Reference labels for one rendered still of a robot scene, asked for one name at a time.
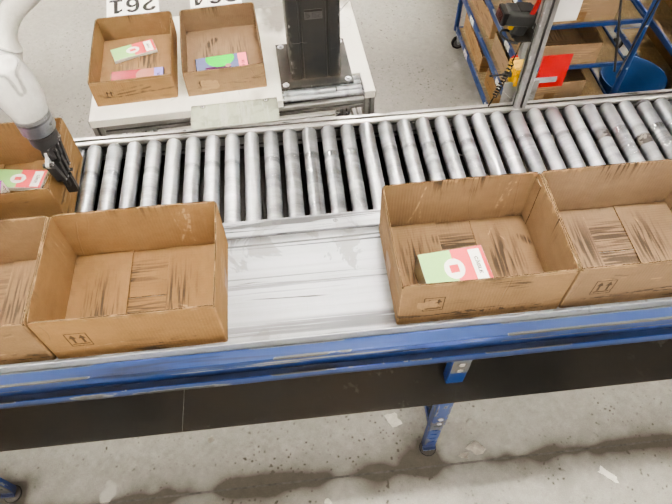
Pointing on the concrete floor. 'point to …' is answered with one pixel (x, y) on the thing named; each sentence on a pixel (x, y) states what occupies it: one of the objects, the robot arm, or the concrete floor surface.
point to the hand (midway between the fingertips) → (70, 182)
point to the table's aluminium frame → (278, 108)
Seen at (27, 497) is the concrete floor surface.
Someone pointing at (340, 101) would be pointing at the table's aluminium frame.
